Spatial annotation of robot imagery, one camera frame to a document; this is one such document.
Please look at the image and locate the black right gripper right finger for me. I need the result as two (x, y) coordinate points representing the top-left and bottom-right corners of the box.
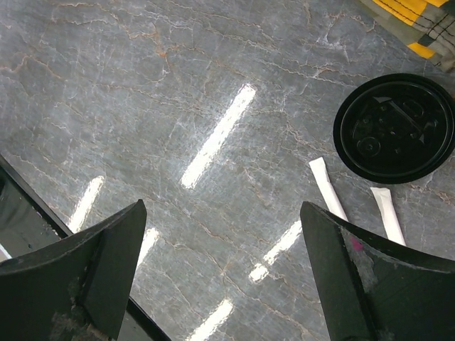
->
(300, 201), (454, 340)

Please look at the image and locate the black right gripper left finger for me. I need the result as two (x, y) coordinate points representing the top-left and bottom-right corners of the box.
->
(1, 200), (147, 340)

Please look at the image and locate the black plastic cup lid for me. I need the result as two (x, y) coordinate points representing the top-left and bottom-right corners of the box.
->
(333, 73), (454, 185)

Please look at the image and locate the white wrapped straw right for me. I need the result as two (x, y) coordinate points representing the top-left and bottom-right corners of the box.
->
(370, 187), (406, 246)

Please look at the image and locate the white wrapped straw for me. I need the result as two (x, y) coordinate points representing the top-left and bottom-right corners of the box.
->
(309, 157), (348, 222)
(370, 187), (406, 246)

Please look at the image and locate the white wrapped straw left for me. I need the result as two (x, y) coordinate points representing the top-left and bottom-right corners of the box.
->
(309, 157), (348, 222)

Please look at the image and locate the camouflage folded cloth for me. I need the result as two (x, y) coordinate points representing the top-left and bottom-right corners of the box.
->
(360, 0), (454, 72)

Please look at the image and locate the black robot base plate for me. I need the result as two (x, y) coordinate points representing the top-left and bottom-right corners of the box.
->
(0, 154), (171, 341)

